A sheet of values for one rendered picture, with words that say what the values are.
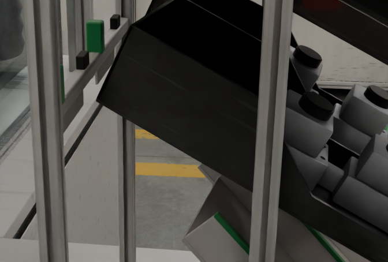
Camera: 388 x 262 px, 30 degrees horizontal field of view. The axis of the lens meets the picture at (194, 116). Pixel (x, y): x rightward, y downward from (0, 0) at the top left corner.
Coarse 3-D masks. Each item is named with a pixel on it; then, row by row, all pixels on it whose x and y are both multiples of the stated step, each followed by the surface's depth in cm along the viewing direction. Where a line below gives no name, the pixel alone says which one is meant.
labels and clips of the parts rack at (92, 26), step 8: (112, 16) 79; (88, 24) 69; (96, 24) 69; (112, 24) 79; (88, 32) 70; (96, 32) 70; (104, 32) 71; (88, 40) 70; (96, 40) 70; (104, 40) 71; (88, 48) 70; (96, 48) 70; (104, 48) 71; (80, 56) 65; (88, 56) 66; (112, 56) 82; (80, 64) 65; (88, 64) 66; (104, 64) 78; (96, 72) 75; (104, 72) 78; (96, 80) 75; (64, 88) 57; (64, 96) 57; (80, 96) 68; (72, 104) 65; (80, 104) 68; (72, 112) 66; (64, 120) 63; (72, 120) 66; (64, 128) 63
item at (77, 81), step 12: (120, 24) 81; (108, 36) 76; (120, 36) 80; (108, 48) 74; (96, 60) 69; (72, 72) 64; (84, 72) 65; (72, 84) 61; (84, 84) 64; (72, 96) 60
